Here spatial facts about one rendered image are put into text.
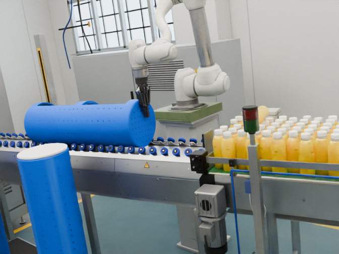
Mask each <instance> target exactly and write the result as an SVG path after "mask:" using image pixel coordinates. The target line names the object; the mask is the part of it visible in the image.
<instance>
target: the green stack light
mask: <svg viewBox="0 0 339 254"><path fill-rule="evenodd" d="M243 127H244V132H247V133H254V132H258V131H259V130H260V126H259V119H256V120H243Z"/></svg>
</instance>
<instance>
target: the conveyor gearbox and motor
mask: <svg viewBox="0 0 339 254"><path fill-rule="evenodd" d="M194 194H195V203H196V211H197V215H198V218H199V219H200V220H201V225H200V226H199V233H200V240H201V241H203V243H204V249H205V253H206V254H225V253H226V252H227V251H228V244H227V230H226V224H225V217H226V216H227V211H226V209H227V203H226V197H225V187H224V186H223V185H212V184H204V185H202V186H201V187H200V188H199V189H197V190H196V191H195V192H194Z"/></svg>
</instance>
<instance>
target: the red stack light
mask: <svg viewBox="0 0 339 254"><path fill-rule="evenodd" d="M242 115H243V120H256V119H258V118H259V113H258V108H257V109H255V110H249V111H245V110H242Z"/></svg>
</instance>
